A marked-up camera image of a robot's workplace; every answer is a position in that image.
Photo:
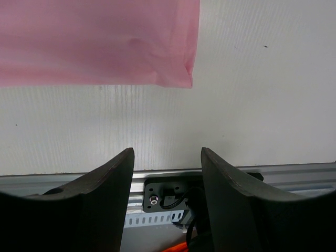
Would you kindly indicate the pink t shirt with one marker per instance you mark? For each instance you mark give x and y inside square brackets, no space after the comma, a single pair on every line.
[98,42]

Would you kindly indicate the aluminium mounting rail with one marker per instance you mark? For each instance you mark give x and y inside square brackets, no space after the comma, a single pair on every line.
[290,177]

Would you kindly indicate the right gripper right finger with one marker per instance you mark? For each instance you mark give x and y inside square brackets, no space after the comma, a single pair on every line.
[247,214]

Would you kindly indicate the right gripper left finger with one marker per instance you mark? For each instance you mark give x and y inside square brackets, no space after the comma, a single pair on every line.
[86,214]

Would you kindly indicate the orange t shirt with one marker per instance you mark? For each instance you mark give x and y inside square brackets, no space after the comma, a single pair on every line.
[181,247]

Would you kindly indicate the slotted cable duct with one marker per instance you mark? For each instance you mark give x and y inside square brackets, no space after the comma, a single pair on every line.
[142,219]

